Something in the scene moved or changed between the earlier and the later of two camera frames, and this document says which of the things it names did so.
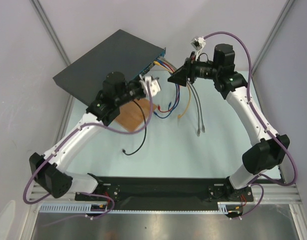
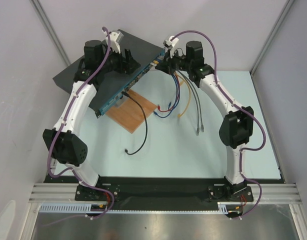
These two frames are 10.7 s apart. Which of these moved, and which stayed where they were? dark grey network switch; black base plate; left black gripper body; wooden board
Moved: left black gripper body
Stayed: wooden board; dark grey network switch; black base plate
